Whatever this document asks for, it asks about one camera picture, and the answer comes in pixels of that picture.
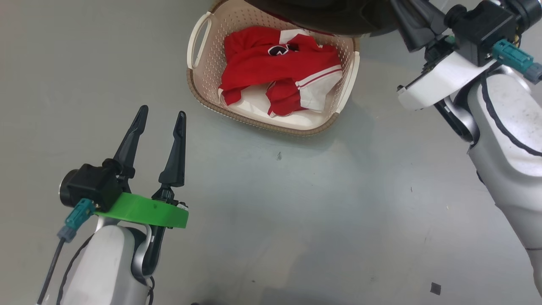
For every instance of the small black tape piece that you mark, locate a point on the small black tape piece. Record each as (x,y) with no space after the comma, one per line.
(435,288)

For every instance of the round glass washing machine door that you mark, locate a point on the round glass washing machine door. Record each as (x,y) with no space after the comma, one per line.
(330,17)

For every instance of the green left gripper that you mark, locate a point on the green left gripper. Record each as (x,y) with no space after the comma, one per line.
(148,212)

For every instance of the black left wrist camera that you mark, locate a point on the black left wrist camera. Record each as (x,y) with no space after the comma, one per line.
(91,186)

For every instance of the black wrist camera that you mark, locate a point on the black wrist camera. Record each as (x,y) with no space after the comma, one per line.
(91,186)
(482,29)

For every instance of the cream perforated laundry basket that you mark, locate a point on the cream perforated laundry basket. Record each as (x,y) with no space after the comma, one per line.
(211,51)

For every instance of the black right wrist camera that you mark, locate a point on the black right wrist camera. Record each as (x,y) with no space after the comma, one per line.
(482,29)

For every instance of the red white jersey shirt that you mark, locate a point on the red white jersey shirt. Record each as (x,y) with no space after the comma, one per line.
(262,59)

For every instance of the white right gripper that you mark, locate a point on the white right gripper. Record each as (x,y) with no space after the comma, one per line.
(440,80)

